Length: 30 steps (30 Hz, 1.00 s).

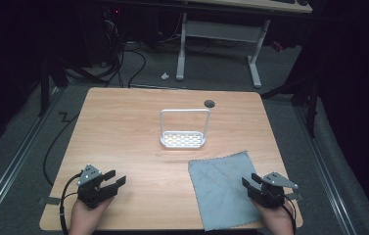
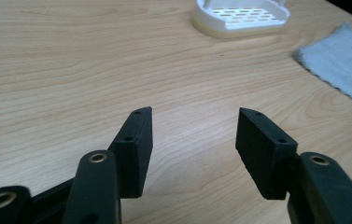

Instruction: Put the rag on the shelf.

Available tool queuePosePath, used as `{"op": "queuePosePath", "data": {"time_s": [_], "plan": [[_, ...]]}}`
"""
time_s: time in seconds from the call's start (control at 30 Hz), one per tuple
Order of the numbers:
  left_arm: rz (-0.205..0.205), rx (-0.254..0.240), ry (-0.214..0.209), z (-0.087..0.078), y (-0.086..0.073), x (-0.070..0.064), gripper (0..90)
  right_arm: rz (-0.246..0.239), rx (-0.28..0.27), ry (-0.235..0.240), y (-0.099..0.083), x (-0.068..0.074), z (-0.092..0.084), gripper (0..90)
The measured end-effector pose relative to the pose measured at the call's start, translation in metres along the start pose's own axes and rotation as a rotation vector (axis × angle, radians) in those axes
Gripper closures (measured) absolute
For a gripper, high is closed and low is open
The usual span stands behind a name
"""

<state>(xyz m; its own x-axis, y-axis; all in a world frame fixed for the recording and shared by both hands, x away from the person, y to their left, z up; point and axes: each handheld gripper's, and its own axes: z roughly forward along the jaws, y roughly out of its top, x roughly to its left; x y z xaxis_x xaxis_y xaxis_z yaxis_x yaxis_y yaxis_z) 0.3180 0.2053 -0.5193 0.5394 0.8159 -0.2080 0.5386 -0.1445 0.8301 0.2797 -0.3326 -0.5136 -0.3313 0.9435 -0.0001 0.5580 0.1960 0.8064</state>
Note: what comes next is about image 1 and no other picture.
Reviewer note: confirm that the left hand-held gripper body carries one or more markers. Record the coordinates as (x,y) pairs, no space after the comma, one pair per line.
(89,189)

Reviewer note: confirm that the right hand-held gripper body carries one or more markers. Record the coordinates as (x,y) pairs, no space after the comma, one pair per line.
(271,191)

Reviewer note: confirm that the grey cloth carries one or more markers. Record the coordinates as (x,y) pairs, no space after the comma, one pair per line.
(221,191)

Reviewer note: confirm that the white towel rack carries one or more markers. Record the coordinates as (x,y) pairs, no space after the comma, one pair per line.
(183,132)

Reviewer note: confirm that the person's left hand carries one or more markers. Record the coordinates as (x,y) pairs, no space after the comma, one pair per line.
(85,217)

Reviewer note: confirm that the person's right hand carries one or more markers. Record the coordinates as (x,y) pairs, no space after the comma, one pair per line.
(278,220)

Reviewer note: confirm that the grey tape strip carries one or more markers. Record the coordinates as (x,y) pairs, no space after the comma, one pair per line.
(294,196)
(50,200)

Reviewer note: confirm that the black metal stand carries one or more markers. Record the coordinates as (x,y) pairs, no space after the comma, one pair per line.
(302,94)
(50,81)

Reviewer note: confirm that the crumpled white paper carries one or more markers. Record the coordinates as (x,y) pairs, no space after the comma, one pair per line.
(165,76)

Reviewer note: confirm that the red object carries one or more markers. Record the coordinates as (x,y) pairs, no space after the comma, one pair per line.
(276,46)

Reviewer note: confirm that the white desk frame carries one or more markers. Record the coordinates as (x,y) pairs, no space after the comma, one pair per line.
(219,42)

